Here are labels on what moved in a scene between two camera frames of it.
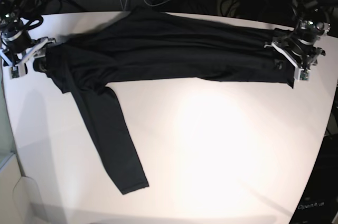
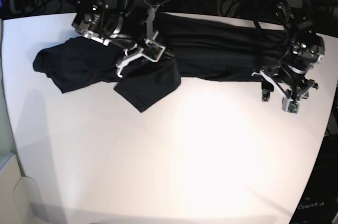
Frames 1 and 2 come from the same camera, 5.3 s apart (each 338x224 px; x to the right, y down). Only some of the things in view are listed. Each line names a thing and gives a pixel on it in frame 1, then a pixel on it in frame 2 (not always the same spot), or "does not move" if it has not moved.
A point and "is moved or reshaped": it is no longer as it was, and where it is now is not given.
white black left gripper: [15, 47] to [151, 35]
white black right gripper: [302, 52] to [292, 84]
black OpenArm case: [319, 205] does not move
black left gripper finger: [278, 63] to [266, 87]
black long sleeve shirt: [150, 43] is moved or reshaped
